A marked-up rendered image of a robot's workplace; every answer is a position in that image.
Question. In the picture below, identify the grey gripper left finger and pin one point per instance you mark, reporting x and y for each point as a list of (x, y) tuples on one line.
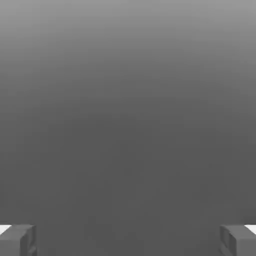
[(14, 241)]

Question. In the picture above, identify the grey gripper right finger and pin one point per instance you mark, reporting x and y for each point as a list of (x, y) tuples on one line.
[(241, 242)]

